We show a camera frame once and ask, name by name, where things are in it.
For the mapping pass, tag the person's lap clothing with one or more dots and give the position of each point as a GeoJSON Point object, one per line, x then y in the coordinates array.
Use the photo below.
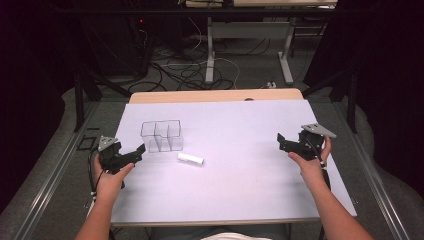
{"type": "Point", "coordinates": [220, 233]}

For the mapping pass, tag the white cylinder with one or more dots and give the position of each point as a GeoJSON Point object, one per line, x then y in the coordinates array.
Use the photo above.
{"type": "Point", "coordinates": [190, 158]}

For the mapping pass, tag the black computer tower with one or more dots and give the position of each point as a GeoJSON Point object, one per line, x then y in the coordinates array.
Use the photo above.
{"type": "Point", "coordinates": [128, 43]}

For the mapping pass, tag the black metal stand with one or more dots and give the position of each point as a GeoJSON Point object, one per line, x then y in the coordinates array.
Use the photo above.
{"type": "Point", "coordinates": [88, 88]}
{"type": "Point", "coordinates": [343, 90]}

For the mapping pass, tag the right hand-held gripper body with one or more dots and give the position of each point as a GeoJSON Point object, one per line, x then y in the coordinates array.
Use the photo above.
{"type": "Point", "coordinates": [311, 141]}

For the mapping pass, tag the white desk frame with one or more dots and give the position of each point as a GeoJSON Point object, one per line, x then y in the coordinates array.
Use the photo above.
{"type": "Point", "coordinates": [250, 31]}

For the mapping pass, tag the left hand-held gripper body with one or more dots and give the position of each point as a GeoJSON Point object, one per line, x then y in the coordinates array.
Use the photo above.
{"type": "Point", "coordinates": [110, 156]}

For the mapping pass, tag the white power strip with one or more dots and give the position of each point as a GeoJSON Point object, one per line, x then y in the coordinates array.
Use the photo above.
{"type": "Point", "coordinates": [271, 84]}

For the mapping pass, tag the wooden table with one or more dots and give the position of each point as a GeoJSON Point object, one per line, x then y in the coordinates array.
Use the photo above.
{"type": "Point", "coordinates": [206, 96]}

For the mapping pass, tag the metal floor rail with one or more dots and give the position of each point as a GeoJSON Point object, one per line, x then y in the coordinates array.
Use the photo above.
{"type": "Point", "coordinates": [370, 173]}
{"type": "Point", "coordinates": [50, 173]}

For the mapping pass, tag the clear plastic organizer box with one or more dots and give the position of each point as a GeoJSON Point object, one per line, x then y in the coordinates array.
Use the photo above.
{"type": "Point", "coordinates": [162, 136]}

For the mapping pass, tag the white table mat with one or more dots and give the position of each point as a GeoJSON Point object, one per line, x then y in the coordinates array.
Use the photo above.
{"type": "Point", "coordinates": [226, 166]}

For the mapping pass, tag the person's left hand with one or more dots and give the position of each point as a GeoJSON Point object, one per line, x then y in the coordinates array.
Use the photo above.
{"type": "Point", "coordinates": [111, 181]}

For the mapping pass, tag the person's right hand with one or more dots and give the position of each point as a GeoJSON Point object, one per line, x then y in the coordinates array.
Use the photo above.
{"type": "Point", "coordinates": [311, 168]}

